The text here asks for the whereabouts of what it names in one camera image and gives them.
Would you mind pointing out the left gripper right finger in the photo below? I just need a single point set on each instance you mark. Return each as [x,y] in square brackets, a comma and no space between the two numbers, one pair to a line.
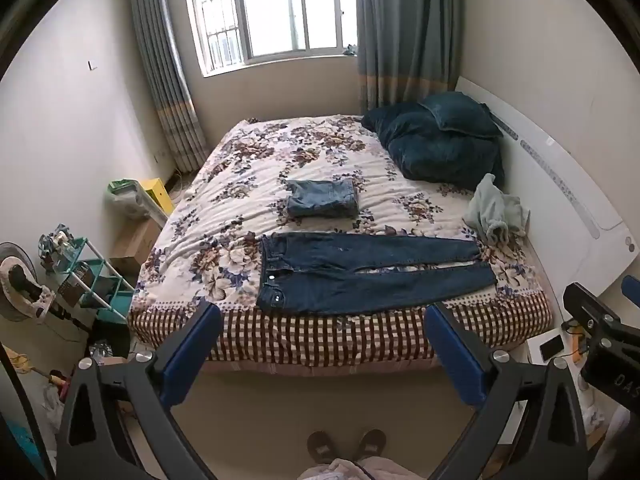
[550,442]

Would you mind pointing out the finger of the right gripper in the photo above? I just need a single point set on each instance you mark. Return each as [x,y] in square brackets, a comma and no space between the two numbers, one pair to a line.
[630,288]
[605,330]

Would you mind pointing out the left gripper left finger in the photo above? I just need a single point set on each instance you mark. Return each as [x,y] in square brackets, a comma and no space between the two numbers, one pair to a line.
[93,442]

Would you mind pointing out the dark blue denim jeans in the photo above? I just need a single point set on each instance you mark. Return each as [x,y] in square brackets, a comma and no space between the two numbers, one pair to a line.
[337,274]

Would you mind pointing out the black smartphone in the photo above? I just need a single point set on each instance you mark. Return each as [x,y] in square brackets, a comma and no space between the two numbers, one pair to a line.
[551,348]

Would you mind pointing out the white nightstand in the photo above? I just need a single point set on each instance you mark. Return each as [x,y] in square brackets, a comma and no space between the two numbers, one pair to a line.
[570,356]

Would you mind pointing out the white bed headboard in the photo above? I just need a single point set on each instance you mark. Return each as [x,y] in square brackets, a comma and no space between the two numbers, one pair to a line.
[574,230]

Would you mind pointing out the light green crumpled garment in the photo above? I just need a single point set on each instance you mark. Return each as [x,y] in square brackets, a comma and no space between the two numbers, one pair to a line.
[494,216]

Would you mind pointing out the standing fan with cloth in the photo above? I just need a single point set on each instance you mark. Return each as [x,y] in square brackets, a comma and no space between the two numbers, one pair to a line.
[22,297]

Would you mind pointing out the teal shelf rack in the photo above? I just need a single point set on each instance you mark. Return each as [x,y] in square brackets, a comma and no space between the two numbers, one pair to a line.
[87,280]

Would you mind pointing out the left brown slipper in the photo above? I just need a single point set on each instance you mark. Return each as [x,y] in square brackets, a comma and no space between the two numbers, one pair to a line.
[321,448]

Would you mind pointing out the cardboard box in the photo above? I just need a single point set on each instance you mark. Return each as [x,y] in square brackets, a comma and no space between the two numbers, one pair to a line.
[133,246]

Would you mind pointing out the dark teal quilt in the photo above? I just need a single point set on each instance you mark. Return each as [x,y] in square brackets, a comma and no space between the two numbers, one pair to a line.
[424,153]

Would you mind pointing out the folded light blue jeans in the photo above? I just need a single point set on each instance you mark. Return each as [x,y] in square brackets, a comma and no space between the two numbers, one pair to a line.
[324,199]

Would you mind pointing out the dark teal pillow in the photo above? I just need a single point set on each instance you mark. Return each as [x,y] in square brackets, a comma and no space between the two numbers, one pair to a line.
[456,112]

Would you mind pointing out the plastic bag with green item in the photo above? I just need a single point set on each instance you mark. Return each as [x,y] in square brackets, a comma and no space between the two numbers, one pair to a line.
[128,196]

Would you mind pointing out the yellow box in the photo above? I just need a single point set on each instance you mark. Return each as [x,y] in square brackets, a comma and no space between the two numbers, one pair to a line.
[157,191]

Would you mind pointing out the floral bed blanket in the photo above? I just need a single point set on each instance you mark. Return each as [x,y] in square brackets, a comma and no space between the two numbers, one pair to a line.
[210,250]

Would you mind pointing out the right grey striped curtain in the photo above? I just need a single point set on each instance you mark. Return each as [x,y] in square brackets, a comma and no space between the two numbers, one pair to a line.
[407,49]

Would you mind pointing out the grey striped curtain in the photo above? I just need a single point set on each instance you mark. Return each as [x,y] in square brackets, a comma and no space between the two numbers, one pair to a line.
[407,49]
[170,93]

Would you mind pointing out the left grey striped curtain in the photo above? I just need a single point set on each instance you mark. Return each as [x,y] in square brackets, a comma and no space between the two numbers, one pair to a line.
[170,93]

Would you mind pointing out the window with white frame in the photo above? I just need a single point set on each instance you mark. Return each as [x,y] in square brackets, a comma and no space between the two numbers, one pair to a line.
[231,34]

